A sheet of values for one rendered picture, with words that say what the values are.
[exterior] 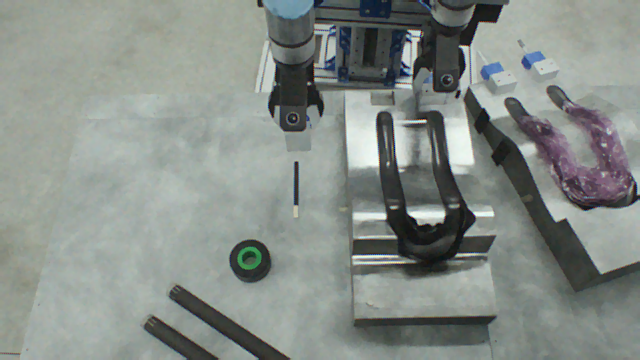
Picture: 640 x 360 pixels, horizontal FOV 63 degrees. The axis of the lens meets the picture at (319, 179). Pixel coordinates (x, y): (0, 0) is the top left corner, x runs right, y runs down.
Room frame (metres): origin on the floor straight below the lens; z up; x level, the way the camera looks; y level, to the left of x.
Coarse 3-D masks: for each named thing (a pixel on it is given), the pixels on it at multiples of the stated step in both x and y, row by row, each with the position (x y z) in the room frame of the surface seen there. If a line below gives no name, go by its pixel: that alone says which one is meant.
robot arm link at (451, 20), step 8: (432, 0) 0.74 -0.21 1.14; (432, 8) 0.74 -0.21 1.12; (440, 8) 0.72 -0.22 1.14; (472, 8) 0.71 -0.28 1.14; (440, 16) 0.71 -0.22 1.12; (448, 16) 0.70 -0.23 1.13; (456, 16) 0.70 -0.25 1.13; (464, 16) 0.70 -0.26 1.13; (448, 24) 0.70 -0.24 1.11; (456, 24) 0.70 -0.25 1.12
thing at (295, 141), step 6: (306, 126) 0.59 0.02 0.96; (288, 132) 0.58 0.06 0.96; (294, 132) 0.58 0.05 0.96; (300, 132) 0.58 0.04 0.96; (306, 132) 0.58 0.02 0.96; (288, 138) 0.57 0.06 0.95; (294, 138) 0.57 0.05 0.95; (300, 138) 0.57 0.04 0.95; (306, 138) 0.57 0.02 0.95; (288, 144) 0.57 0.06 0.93; (294, 144) 0.57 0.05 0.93; (300, 144) 0.57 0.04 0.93; (306, 144) 0.57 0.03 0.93; (288, 150) 0.57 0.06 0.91; (294, 150) 0.57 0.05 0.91; (300, 150) 0.57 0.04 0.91; (306, 150) 0.57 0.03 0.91
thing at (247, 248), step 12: (252, 240) 0.40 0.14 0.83; (240, 252) 0.38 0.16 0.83; (252, 252) 0.38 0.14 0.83; (264, 252) 0.38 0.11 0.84; (240, 264) 0.35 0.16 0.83; (252, 264) 0.35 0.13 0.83; (264, 264) 0.35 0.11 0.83; (240, 276) 0.33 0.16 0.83; (252, 276) 0.33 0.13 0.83; (264, 276) 0.34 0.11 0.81
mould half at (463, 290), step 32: (352, 96) 0.72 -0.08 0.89; (416, 96) 0.72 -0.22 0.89; (448, 96) 0.71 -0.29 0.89; (352, 128) 0.64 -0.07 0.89; (416, 128) 0.63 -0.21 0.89; (448, 128) 0.63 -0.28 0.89; (352, 160) 0.56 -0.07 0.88; (416, 160) 0.56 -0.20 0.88; (352, 192) 0.47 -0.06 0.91; (416, 192) 0.46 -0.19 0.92; (480, 192) 0.46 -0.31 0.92; (352, 224) 0.39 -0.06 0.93; (384, 224) 0.39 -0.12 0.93; (480, 224) 0.39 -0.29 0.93; (352, 256) 0.36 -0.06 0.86; (384, 256) 0.35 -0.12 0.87; (480, 256) 0.35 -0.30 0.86; (352, 288) 0.30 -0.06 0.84; (384, 288) 0.29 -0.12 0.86; (416, 288) 0.29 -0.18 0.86; (448, 288) 0.29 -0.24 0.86; (480, 288) 0.29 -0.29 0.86; (384, 320) 0.24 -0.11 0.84; (416, 320) 0.24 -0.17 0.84; (448, 320) 0.24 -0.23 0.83; (480, 320) 0.24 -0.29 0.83
